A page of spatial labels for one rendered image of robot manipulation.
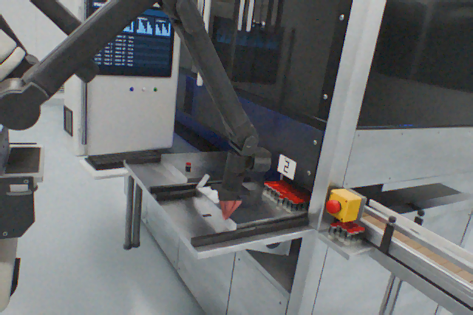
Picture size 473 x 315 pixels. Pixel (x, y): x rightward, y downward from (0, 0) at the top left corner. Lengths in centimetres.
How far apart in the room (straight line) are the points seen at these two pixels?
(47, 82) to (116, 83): 100
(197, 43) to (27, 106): 37
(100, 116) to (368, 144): 116
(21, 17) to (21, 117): 549
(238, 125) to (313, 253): 50
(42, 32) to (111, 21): 551
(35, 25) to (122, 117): 456
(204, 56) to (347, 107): 43
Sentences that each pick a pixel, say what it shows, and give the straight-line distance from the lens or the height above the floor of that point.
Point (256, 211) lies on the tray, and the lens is 126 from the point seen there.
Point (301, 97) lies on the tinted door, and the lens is 125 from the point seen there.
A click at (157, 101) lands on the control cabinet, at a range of 192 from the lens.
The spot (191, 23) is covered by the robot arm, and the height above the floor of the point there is 143.
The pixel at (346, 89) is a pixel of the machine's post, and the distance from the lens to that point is 111.
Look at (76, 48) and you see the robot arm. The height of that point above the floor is 135.
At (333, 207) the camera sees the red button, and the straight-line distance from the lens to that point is 111.
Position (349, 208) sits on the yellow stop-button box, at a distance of 112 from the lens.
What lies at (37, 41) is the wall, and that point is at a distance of 634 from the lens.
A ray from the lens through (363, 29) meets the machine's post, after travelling 110.
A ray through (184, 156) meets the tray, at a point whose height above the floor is 90.
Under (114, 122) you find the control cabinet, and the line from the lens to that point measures 185.
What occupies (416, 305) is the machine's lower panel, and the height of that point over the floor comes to 36.
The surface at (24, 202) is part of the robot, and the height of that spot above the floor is 98.
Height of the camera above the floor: 143
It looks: 18 degrees down
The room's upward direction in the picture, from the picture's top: 8 degrees clockwise
